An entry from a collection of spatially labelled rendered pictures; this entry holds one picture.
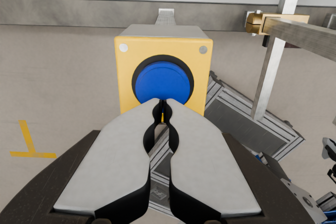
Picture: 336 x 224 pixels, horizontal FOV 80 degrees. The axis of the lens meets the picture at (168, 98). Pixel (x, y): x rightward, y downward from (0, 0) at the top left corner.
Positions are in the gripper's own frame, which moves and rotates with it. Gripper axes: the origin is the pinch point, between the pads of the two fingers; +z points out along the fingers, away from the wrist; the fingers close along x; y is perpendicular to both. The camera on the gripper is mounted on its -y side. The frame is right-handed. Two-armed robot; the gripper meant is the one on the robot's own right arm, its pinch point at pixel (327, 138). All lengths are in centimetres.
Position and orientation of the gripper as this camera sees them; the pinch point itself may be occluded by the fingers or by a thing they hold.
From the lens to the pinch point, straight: 87.5
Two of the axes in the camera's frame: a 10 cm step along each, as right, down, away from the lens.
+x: 10.0, 0.3, 0.1
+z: 0.0, -4.6, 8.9
